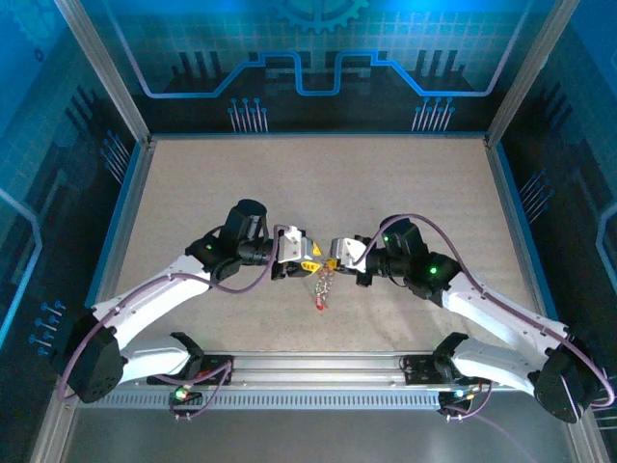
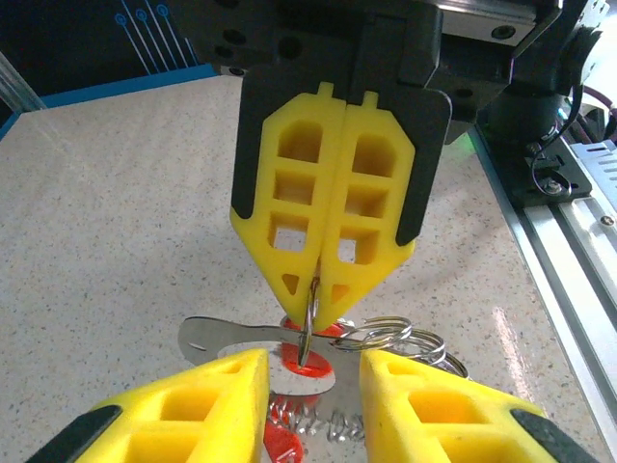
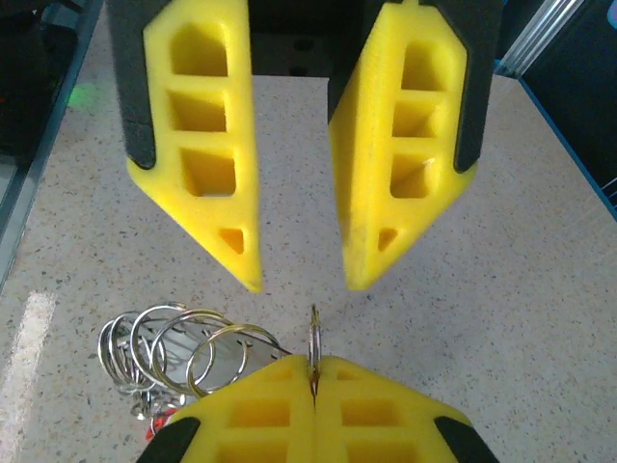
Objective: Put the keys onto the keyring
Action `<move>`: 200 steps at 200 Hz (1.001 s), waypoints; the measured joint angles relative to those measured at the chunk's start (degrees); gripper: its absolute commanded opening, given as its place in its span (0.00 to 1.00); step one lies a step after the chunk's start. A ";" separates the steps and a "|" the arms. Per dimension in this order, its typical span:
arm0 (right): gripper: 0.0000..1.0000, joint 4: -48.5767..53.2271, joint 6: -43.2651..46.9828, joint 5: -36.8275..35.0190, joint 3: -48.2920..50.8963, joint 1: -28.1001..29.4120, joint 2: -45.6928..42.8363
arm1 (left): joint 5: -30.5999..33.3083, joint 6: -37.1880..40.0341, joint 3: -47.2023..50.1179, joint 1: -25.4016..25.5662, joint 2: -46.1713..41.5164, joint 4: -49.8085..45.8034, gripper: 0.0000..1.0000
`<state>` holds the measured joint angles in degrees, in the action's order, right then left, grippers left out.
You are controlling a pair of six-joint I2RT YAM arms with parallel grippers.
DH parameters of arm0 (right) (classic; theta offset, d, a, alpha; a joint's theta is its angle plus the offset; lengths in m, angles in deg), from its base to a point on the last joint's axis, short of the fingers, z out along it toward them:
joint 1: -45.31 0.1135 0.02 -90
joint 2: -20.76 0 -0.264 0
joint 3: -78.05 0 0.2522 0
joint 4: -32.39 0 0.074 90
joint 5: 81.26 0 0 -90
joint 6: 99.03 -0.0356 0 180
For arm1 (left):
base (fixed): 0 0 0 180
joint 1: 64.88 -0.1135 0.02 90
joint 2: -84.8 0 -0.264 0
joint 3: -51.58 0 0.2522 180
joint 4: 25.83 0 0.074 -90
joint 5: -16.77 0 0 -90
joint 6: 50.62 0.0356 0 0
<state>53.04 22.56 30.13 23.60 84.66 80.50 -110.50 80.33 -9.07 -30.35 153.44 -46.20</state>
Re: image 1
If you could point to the blue table edge strip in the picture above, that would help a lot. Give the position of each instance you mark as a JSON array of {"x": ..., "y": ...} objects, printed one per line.
[{"x": 318, "y": 135}]

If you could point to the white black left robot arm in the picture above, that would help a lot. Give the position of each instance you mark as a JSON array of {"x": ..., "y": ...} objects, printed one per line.
[{"x": 154, "y": 294}]

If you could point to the small circuit board with LEDs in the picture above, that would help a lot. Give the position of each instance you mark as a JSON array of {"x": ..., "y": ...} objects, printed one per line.
[
  {"x": 458, "y": 394},
  {"x": 182, "y": 395}
]

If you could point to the aluminium table edge rail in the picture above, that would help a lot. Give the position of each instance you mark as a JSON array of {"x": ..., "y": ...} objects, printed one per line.
[
  {"x": 516, "y": 217},
  {"x": 125, "y": 226}
]

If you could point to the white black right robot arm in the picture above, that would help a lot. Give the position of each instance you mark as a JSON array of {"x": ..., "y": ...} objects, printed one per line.
[{"x": 501, "y": 318}]

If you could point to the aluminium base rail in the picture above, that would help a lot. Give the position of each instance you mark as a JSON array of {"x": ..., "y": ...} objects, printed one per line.
[{"x": 313, "y": 369}]

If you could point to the aluminium frame post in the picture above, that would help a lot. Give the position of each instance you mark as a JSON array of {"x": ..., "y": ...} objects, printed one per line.
[
  {"x": 530, "y": 67},
  {"x": 101, "y": 67}
]

